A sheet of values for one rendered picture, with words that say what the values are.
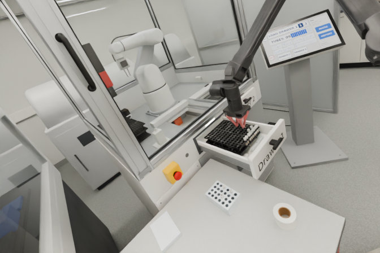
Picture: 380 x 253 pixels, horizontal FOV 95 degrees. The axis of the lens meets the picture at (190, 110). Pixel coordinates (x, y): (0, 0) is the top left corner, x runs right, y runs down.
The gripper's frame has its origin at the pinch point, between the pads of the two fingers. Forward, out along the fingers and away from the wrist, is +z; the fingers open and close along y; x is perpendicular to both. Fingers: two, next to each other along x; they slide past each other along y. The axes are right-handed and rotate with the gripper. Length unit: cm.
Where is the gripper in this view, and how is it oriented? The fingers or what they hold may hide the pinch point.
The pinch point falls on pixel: (240, 125)
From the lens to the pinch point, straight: 81.3
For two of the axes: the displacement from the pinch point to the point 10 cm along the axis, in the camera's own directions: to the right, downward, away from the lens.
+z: 3.2, 8.4, 4.3
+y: -6.6, -1.3, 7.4
